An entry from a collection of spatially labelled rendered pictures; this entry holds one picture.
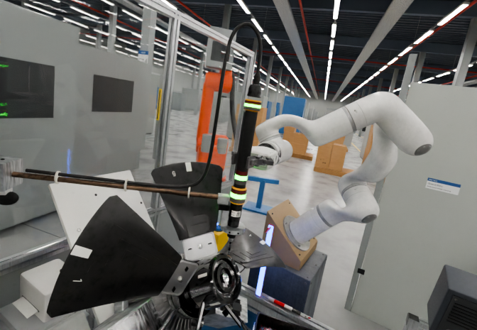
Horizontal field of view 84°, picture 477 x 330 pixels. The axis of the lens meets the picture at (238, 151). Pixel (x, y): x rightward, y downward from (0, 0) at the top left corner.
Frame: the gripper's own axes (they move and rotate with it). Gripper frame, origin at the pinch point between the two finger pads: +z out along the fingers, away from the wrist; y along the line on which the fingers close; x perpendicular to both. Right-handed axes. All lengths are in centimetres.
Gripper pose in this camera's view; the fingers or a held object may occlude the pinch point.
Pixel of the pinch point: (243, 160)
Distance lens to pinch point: 72.9
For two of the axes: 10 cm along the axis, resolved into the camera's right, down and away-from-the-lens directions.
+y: -8.6, -2.2, 4.6
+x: 1.5, -9.7, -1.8
